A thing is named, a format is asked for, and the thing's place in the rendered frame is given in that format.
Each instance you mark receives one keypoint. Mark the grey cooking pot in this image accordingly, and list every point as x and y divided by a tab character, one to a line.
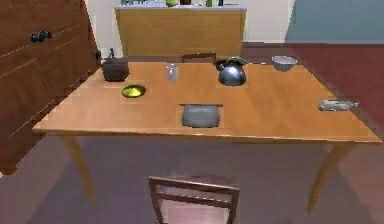
201	115

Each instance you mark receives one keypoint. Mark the clear glass jar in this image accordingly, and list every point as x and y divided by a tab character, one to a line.
172	72

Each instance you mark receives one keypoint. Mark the grey metal kettle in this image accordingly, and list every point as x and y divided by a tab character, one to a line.
232	74

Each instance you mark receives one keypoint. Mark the brown wooden chair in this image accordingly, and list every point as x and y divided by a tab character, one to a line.
196	196
199	57

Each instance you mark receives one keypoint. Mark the yellow green plate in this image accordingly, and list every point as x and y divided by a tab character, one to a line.
133	91

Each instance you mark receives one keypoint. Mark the orange wooden table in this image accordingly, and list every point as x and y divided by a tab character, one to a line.
266	110

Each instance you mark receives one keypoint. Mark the light wooden counter cabinet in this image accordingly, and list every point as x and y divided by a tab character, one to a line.
180	31

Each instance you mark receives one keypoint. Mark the grey metal bowl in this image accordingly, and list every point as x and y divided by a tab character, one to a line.
283	62

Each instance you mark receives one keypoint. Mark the dark red vessel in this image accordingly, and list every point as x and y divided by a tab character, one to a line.
185	2

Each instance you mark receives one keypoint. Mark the green bottle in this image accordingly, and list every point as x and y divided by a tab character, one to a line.
209	3

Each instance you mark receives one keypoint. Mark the dark bottle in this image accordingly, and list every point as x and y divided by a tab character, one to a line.
220	2

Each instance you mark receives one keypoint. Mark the grey fish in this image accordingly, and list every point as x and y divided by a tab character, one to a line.
336	105

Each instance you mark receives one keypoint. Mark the brown wooden door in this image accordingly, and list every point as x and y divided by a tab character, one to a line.
36	83

